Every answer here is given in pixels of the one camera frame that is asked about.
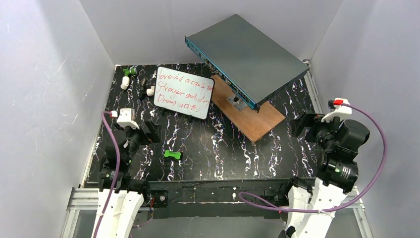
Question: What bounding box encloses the green whiteboard eraser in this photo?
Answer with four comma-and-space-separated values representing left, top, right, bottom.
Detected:
163, 149, 183, 161

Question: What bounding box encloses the small whiteboard red writing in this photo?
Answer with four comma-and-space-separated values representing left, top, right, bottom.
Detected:
154, 66, 215, 119

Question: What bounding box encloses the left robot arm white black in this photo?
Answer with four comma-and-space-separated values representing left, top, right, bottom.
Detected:
92, 121, 160, 238

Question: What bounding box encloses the white pipe elbow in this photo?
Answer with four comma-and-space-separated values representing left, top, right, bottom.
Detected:
120, 76, 130, 90

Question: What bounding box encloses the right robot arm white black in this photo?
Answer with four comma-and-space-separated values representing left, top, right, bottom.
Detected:
279, 111, 370, 238

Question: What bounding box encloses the white and black fitting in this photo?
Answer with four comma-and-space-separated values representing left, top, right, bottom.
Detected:
139, 78, 155, 101

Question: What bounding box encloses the wooden board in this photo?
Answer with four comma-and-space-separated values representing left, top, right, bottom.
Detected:
211, 75, 285, 143

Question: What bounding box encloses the green pipe fitting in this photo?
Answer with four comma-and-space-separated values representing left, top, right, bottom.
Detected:
123, 67, 138, 77

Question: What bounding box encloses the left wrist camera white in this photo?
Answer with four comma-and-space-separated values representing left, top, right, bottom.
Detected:
111, 108, 140, 129

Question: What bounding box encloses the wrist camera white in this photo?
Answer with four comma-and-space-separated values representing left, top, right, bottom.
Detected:
111, 108, 140, 129
321, 98, 352, 122

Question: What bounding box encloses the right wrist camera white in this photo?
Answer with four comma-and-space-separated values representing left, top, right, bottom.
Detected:
321, 98, 352, 122

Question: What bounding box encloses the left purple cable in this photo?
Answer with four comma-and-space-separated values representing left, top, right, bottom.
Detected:
93, 111, 121, 238

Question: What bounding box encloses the metal bracket with knob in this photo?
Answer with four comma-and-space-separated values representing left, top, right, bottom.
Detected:
227, 94, 248, 112

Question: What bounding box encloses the teal network switch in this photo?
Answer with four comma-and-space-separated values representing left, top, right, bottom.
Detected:
185, 14, 309, 112

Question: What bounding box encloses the aluminium frame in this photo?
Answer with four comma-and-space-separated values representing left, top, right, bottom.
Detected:
71, 62, 369, 238

